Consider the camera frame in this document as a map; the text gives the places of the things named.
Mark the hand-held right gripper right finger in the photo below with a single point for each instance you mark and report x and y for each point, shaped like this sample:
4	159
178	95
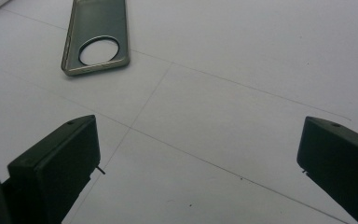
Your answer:
345	165

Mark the grey phone case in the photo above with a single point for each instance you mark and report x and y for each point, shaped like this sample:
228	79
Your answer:
105	25

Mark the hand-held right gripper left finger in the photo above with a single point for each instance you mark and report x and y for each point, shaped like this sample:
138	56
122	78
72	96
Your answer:
62	161

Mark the white table cover sheet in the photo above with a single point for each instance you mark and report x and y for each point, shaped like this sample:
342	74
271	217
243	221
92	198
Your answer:
230	46

